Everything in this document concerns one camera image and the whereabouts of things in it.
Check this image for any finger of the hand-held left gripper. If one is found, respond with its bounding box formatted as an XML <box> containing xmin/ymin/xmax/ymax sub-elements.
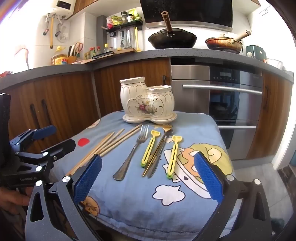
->
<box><xmin>15</xmin><ymin>138</ymin><xmax>77</xmax><ymax>168</ymax></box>
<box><xmin>9</xmin><ymin>125</ymin><xmax>57</xmax><ymax>149</ymax></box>

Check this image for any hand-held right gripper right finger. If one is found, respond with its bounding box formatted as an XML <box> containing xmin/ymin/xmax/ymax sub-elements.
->
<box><xmin>193</xmin><ymin>152</ymin><xmax>272</xmax><ymax>241</ymax></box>

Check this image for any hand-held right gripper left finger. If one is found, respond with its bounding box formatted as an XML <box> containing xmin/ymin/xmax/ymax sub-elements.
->
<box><xmin>25</xmin><ymin>153</ymin><xmax>102</xmax><ymax>241</ymax></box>

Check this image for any silver fork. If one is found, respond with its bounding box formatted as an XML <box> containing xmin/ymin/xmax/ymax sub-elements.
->
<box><xmin>112</xmin><ymin>125</ymin><xmax>149</xmax><ymax>181</ymax></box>

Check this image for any silver table knife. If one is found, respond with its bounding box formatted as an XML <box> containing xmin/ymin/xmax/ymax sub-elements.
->
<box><xmin>147</xmin><ymin>137</ymin><xmax>167</xmax><ymax>178</ymax></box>

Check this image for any gold fork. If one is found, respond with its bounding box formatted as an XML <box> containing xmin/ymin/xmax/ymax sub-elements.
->
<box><xmin>142</xmin><ymin>124</ymin><xmax>173</xmax><ymax>178</ymax></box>

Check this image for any yellow plastic spoon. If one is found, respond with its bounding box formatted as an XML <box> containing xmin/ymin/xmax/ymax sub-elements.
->
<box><xmin>140</xmin><ymin>130</ymin><xmax>160</xmax><ymax>167</ymax></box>

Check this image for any floral ceramic utensil holder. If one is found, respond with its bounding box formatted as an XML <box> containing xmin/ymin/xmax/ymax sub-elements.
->
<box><xmin>120</xmin><ymin>76</ymin><xmax>175</xmax><ymax>117</ymax></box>

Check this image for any person's left hand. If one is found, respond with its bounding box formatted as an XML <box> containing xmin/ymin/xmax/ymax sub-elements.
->
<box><xmin>0</xmin><ymin>186</ymin><xmax>34</xmax><ymax>215</ymax></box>

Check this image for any blue cartoon printed blanket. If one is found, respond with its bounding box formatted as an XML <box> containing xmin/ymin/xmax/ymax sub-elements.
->
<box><xmin>45</xmin><ymin>111</ymin><xmax>235</xmax><ymax>234</ymax></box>

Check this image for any yellow cooking oil jug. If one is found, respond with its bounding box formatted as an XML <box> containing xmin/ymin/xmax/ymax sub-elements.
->
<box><xmin>51</xmin><ymin>46</ymin><xmax>68</xmax><ymax>66</ymax></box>

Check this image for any stainless steel built-in oven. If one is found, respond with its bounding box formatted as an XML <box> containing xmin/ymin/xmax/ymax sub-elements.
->
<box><xmin>171</xmin><ymin>65</ymin><xmax>264</xmax><ymax>160</ymax></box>

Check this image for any cream ceramic drip tray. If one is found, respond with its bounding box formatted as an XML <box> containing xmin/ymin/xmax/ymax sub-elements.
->
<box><xmin>122</xmin><ymin>112</ymin><xmax>177</xmax><ymax>125</ymax></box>

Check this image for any black kitchen knife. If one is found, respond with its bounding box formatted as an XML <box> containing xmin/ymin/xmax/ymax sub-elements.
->
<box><xmin>91</xmin><ymin>51</ymin><xmax>115</xmax><ymax>60</ymax></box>

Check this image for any wooden cutting board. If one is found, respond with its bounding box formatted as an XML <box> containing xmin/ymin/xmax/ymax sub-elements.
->
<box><xmin>80</xmin><ymin>48</ymin><xmax>137</xmax><ymax>63</ymax></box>

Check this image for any white water heater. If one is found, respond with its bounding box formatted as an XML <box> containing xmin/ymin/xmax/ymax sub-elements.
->
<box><xmin>43</xmin><ymin>0</ymin><xmax>75</xmax><ymax>19</ymax></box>

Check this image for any yellow hanging spatula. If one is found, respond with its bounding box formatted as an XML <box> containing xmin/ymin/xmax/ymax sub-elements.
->
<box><xmin>134</xmin><ymin>27</ymin><xmax>140</xmax><ymax>51</ymax></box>

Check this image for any clear glass bowl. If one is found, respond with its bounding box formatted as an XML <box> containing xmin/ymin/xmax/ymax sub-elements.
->
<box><xmin>264</xmin><ymin>58</ymin><xmax>284</xmax><ymax>70</ymax></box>

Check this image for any grey kitchen countertop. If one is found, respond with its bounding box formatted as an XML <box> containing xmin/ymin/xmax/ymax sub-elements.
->
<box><xmin>0</xmin><ymin>48</ymin><xmax>294</xmax><ymax>93</ymax></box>

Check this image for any brown frying pan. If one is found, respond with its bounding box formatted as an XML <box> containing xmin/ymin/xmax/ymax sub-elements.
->
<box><xmin>205</xmin><ymin>30</ymin><xmax>251</xmax><ymax>54</ymax></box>

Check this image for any green kitchen appliance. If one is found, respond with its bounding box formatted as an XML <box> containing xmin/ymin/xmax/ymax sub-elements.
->
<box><xmin>245</xmin><ymin>45</ymin><xmax>267</xmax><ymax>62</ymax></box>

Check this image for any green snack packet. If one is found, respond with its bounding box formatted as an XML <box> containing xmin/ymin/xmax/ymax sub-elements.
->
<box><xmin>128</xmin><ymin>9</ymin><xmax>142</xmax><ymax>21</ymax></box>

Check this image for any black range hood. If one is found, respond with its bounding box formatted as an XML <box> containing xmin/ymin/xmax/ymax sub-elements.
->
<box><xmin>139</xmin><ymin>0</ymin><xmax>233</xmax><ymax>32</ymax></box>

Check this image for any yellow gas hose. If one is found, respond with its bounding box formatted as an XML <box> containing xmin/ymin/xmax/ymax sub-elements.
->
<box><xmin>49</xmin><ymin>14</ymin><xmax>56</xmax><ymax>49</ymax></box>

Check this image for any wooden wall cabinet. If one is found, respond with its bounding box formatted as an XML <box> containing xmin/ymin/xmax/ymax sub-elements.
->
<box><xmin>73</xmin><ymin>0</ymin><xmax>100</xmax><ymax>14</ymax></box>

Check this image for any black wall spice shelf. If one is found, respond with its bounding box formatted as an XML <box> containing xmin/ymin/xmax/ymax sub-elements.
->
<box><xmin>105</xmin><ymin>20</ymin><xmax>143</xmax><ymax>37</ymax></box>

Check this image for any black wok with wooden handle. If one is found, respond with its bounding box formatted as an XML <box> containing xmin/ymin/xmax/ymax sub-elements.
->
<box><xmin>148</xmin><ymin>11</ymin><xmax>197</xmax><ymax>49</ymax></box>

